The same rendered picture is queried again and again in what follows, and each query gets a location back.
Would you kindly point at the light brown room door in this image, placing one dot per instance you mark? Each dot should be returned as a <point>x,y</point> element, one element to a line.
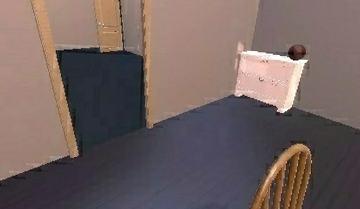
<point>108,20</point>

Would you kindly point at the white chest of drawers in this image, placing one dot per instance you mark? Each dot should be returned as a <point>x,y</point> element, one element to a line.
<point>269,80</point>

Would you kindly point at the dark red ball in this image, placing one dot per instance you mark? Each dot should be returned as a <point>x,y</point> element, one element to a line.
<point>296,52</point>

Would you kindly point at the brown wooden spindle chair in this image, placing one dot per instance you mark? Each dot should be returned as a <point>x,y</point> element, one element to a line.
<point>283,182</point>

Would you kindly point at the light brown door frame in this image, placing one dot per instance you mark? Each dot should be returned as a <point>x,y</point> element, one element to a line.
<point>52,71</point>

